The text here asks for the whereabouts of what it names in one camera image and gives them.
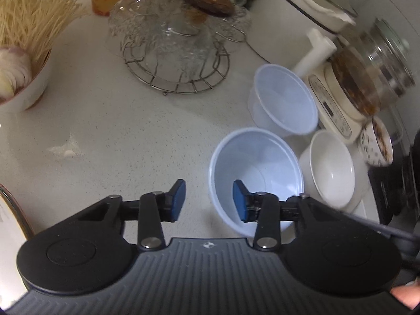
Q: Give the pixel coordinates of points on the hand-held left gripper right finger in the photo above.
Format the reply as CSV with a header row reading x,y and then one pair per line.
x,y
239,203

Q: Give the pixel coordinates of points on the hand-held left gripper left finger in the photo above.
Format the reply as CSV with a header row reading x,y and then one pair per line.
x,y
177,200

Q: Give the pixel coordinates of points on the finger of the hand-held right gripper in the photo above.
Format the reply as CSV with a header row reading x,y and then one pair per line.
x,y
377,224

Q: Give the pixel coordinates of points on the pale blue plastic bowl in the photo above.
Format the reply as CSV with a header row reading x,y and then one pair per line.
x,y
259,160

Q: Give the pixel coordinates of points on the white ceramic bowl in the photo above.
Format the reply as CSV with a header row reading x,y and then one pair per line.
x,y
331,167

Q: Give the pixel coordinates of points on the clear plastic bowl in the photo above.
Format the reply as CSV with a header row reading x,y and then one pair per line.
x,y
282,95

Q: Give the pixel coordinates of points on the white leaf print plate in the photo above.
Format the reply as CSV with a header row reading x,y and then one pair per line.
x,y
8,223

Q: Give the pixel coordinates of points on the person's right hand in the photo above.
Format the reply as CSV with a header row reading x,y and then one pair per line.
x,y
408,293

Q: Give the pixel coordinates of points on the patterned cup with residue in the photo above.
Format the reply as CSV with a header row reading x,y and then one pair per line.
x,y
377,141

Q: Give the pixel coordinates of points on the garlic skin scrap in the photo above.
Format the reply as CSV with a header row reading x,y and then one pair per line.
x,y
67,147

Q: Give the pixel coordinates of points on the glass tea kettle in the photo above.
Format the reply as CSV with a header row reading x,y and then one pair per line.
x,y
370,69

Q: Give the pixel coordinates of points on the pile of clear glassware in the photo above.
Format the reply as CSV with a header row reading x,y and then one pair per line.
x,y
164,16

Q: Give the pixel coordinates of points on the small white food bowl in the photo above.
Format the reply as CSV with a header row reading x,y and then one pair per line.
x,y
29,88

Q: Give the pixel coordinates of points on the white electric pot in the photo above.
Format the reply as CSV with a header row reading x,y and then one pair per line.
x,y
282,13

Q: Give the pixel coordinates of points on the purple onion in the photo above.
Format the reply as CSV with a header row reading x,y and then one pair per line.
x,y
14,69

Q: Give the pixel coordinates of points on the dried noodle bundle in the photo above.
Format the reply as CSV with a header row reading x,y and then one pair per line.
x,y
32,16

